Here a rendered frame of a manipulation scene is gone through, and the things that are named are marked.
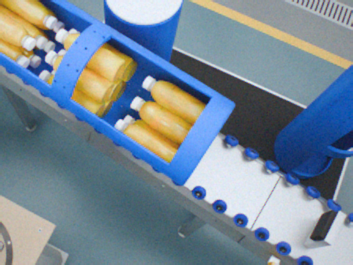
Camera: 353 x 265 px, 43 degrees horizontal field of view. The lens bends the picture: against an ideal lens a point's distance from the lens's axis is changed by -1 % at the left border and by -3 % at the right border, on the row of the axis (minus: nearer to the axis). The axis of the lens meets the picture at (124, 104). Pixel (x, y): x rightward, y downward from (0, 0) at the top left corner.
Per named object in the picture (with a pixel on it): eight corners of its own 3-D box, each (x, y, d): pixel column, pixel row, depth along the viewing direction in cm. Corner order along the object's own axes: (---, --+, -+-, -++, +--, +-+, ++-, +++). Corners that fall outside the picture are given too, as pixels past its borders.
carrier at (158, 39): (161, 117, 235) (162, 67, 245) (183, 28, 153) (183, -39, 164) (105, 113, 235) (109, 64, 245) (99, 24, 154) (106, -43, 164)
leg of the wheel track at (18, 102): (31, 133, 246) (5, 87, 188) (24, 128, 247) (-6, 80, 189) (39, 125, 248) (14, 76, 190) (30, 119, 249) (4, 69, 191)
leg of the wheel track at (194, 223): (185, 239, 227) (208, 224, 169) (175, 233, 228) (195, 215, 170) (191, 229, 229) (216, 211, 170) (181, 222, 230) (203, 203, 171)
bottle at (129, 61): (125, 79, 142) (73, 46, 146) (136, 59, 140) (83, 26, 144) (117, 81, 135) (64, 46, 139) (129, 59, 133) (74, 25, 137)
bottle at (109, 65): (128, 56, 129) (71, 21, 133) (113, 73, 126) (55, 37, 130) (125, 70, 136) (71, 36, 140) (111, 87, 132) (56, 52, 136)
